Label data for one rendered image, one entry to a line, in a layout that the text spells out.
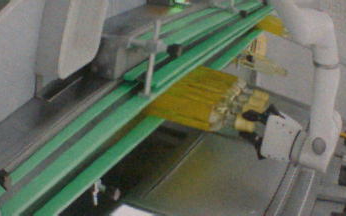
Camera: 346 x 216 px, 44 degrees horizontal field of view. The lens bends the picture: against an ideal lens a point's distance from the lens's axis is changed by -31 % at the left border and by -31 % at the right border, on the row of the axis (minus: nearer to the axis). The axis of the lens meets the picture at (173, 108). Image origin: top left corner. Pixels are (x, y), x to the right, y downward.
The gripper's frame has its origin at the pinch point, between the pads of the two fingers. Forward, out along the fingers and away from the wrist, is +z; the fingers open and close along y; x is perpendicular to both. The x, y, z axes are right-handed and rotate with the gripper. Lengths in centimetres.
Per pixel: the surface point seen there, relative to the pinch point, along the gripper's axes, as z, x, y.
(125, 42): 21.6, 18.3, 15.2
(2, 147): 17, 62, 6
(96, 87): 23.4, 23.5, 6.1
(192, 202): -0.2, 18.4, -12.6
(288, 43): 210, -552, -114
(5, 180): -6, 77, 15
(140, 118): 21.0, 10.2, -3.3
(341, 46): 108, -577, -78
